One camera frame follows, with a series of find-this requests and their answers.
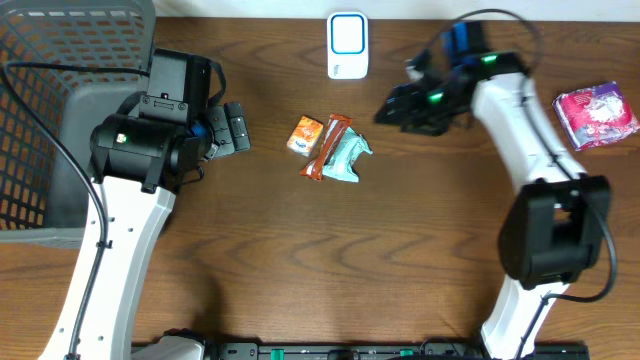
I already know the small orange packet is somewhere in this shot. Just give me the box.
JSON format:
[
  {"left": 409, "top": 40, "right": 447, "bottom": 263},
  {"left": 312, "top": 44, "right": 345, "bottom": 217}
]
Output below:
[{"left": 286, "top": 116, "right": 324, "bottom": 157}]

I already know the red orange snack bar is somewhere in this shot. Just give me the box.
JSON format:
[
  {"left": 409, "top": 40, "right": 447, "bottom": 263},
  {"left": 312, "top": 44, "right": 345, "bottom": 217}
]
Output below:
[{"left": 300, "top": 114, "right": 353, "bottom": 181}]

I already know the teal snack wrapper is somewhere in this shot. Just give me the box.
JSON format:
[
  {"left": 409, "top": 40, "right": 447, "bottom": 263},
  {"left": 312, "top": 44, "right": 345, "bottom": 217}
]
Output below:
[{"left": 322, "top": 127, "right": 373, "bottom": 183}]

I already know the purple pink pad package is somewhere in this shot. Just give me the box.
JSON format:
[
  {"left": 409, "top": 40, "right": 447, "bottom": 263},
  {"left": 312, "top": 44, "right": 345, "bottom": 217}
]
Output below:
[{"left": 552, "top": 81, "right": 639, "bottom": 151}]

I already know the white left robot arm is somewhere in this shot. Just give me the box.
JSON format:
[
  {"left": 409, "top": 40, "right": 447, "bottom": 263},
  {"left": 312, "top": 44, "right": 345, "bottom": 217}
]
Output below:
[{"left": 42, "top": 93, "right": 250, "bottom": 359}]

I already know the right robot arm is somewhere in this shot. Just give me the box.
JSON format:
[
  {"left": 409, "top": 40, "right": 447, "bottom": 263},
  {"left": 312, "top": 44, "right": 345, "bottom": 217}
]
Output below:
[{"left": 375, "top": 11, "right": 615, "bottom": 359}]

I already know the white barcode scanner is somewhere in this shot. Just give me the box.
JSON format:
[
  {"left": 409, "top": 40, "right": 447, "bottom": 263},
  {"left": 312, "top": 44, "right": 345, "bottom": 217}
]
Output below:
[{"left": 326, "top": 11, "right": 369, "bottom": 80}]

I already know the grey plastic mesh basket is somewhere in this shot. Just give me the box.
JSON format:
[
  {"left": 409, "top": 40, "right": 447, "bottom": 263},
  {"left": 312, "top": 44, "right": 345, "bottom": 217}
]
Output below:
[{"left": 1, "top": 0, "right": 156, "bottom": 248}]

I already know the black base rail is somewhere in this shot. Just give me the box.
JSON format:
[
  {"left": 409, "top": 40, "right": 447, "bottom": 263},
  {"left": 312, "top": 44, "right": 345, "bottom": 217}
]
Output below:
[{"left": 209, "top": 341, "right": 591, "bottom": 360}]

